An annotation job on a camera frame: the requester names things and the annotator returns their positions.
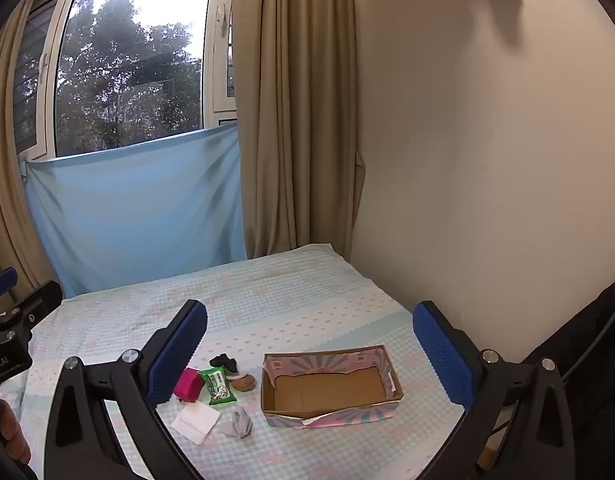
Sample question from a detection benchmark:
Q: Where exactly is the beige curtain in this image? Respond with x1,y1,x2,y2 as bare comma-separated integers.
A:
0,0,63,301
231,0,365,263

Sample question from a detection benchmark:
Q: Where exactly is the cardboard box with pink lining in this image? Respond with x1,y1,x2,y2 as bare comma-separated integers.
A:
260,344,404,431

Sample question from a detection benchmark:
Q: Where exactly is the black clothing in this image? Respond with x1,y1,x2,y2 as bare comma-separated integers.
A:
517,272,615,480

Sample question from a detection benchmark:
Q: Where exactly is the green wet wipes pack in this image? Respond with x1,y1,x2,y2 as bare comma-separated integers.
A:
198,366,237,406

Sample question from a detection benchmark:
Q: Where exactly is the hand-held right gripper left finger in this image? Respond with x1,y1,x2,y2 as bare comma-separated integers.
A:
44,299,209,480

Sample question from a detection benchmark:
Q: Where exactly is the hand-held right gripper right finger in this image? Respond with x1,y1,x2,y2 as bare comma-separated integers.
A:
412,300,575,480

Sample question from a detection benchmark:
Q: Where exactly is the white framed window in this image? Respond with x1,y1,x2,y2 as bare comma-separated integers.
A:
12,0,238,158

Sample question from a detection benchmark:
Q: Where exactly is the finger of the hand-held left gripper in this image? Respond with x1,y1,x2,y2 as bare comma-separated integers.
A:
6,280,63,335
0,267,19,306

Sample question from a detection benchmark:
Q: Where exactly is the checkered bed sheet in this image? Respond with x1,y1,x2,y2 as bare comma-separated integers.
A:
0,243,468,480

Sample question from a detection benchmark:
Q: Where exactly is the light blue hanging cloth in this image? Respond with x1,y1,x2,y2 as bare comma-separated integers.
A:
24,122,248,298

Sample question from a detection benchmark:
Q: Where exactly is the grey sock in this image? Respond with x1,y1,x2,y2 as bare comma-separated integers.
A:
216,406,254,441

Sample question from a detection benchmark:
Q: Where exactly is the magenta fabric pouch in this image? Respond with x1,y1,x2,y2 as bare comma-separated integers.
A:
174,367,206,404

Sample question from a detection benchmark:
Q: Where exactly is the white towel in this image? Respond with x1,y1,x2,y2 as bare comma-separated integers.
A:
170,402,222,446

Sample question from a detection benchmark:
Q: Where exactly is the black sock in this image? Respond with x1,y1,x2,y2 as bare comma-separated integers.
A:
209,354,241,375

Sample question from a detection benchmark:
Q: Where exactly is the person's left hand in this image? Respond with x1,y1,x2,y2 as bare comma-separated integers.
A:
0,399,32,466

